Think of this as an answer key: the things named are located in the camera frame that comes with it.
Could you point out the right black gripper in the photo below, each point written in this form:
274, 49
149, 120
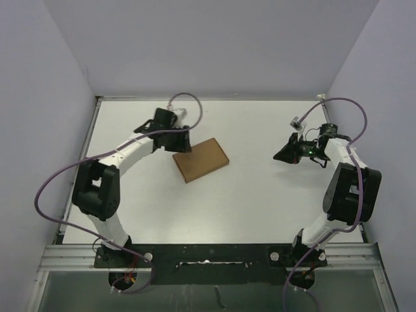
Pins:
290, 153

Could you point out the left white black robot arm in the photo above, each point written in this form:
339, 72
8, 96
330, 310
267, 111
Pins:
97, 186

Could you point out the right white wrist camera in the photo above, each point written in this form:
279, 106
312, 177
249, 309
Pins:
298, 125

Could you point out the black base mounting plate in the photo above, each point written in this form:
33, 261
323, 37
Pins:
213, 264

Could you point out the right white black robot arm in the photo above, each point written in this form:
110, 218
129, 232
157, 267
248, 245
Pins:
351, 194

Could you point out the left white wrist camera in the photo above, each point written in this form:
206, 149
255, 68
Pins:
180, 113

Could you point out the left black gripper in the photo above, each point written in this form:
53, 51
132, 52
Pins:
184, 145

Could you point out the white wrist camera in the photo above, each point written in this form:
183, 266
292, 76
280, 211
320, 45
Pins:
180, 113
298, 125

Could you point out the brown cardboard box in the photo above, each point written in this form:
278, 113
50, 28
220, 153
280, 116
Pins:
205, 157

